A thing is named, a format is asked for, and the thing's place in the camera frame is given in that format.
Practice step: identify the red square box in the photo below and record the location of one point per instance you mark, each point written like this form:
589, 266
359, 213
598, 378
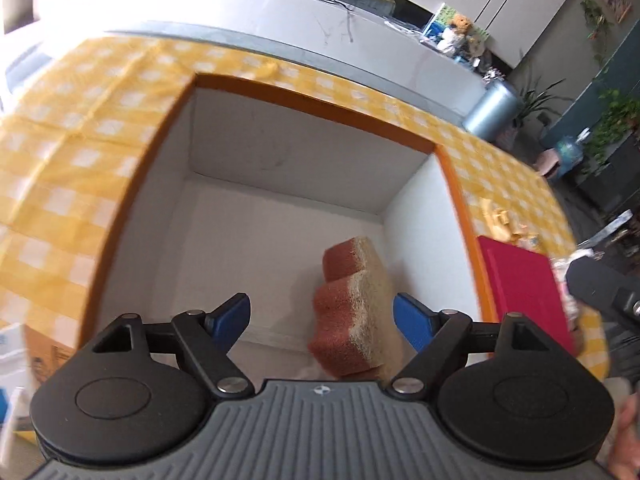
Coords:
520, 285

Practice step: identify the long-leaf potted plant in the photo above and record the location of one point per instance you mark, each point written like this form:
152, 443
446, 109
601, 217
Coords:
537, 102

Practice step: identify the colourful picture board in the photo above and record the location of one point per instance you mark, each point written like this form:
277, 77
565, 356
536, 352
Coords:
442, 15

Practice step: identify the orange-rimmed cardboard box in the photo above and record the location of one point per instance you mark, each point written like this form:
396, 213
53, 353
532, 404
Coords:
300, 160

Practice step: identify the yellow checkered tablecloth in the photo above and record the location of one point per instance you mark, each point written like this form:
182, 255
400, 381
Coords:
75, 160

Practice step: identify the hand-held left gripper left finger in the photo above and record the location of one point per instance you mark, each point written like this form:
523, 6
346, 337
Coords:
232, 317

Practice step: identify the person's right hand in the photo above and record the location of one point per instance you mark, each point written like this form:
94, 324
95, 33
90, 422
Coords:
627, 440

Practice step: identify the brown scouring sponge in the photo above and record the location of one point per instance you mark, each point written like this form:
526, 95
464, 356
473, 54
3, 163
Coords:
345, 300

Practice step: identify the white marble TV cabinet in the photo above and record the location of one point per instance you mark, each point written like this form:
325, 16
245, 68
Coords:
200, 5

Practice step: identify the brown teddy bear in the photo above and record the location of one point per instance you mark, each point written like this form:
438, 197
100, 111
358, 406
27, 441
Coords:
457, 27

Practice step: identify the hanging vine plant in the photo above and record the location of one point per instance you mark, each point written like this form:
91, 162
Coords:
595, 15

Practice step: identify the bushy green plant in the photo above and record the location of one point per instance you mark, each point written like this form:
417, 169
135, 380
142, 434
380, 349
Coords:
612, 125

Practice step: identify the grey metal trash bin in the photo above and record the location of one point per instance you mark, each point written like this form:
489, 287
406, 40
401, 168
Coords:
490, 110

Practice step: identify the brown cardboard piece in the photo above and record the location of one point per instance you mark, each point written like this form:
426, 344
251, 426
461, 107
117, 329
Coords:
47, 355

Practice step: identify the white blue carton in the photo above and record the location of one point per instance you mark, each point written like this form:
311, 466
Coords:
12, 360

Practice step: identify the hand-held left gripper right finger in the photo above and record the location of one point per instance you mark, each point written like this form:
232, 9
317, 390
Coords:
412, 322

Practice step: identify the blue water bottle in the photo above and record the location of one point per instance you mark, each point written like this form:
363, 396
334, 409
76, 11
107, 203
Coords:
572, 152

